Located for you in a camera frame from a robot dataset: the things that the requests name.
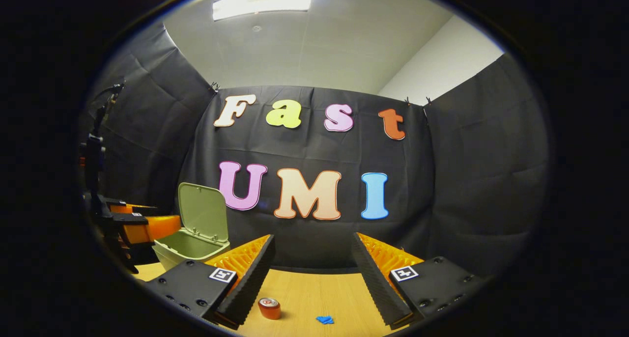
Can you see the red pop can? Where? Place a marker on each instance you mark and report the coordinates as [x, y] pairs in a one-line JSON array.
[[270, 309]]

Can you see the blue paper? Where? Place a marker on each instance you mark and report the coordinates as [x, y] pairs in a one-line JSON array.
[[325, 320]]

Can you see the black backdrop cloth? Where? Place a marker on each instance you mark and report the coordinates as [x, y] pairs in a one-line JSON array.
[[314, 238]]

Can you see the green desktop garbage bin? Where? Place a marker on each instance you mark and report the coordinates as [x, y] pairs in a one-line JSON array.
[[204, 214]]

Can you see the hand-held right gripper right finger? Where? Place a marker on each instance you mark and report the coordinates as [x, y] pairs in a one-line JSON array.
[[376, 283]]

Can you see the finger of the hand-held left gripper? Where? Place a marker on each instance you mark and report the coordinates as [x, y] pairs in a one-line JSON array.
[[157, 228], [125, 205]]

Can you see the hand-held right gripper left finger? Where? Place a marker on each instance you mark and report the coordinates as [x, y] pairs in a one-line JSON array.
[[253, 278]]

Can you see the ceiling light panel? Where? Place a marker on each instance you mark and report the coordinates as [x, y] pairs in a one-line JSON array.
[[263, 0]]

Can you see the wooden desktop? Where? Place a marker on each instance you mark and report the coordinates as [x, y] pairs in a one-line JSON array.
[[314, 293]]

